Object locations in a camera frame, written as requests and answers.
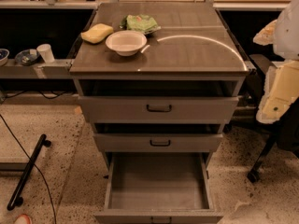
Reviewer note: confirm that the yellow sponge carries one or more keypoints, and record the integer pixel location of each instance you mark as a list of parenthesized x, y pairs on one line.
[(97, 33)]

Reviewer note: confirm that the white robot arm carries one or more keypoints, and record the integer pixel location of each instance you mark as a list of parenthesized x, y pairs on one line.
[(285, 38)]

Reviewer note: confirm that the grey drawer cabinet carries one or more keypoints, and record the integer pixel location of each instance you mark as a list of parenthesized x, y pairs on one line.
[(192, 44)]

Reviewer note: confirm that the top drawer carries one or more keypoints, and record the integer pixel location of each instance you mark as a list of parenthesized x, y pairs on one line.
[(156, 101)]

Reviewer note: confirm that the open bottom drawer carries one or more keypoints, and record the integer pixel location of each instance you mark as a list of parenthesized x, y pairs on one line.
[(158, 188)]

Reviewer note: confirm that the white paper cup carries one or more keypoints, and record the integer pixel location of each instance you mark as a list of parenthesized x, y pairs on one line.
[(46, 53)]

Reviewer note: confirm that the dark patterned bowl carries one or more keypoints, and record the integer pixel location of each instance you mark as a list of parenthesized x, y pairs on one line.
[(27, 57)]

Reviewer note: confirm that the black office chair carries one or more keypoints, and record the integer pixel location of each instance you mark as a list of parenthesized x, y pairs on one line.
[(285, 132)]

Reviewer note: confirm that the blue white bowl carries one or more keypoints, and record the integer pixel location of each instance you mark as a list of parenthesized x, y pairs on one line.
[(4, 53)]

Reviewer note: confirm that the black bar on floor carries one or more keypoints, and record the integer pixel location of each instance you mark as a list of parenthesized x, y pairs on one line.
[(16, 198)]

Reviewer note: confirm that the red white shoe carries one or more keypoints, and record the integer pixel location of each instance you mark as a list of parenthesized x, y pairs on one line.
[(23, 219)]

